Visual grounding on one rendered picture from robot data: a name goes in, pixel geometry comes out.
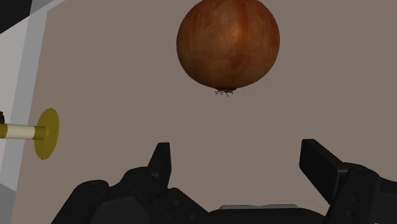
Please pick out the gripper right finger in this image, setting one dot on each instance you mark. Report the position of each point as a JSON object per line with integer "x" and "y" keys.
{"x": 347, "y": 183}

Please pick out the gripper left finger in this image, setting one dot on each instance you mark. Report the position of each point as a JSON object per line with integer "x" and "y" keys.
{"x": 149, "y": 186}

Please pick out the brown onion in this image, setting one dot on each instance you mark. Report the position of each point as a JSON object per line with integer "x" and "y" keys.
{"x": 228, "y": 43}

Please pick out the yellow and white candlestick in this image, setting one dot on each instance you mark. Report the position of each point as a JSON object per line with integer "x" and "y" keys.
{"x": 46, "y": 133}

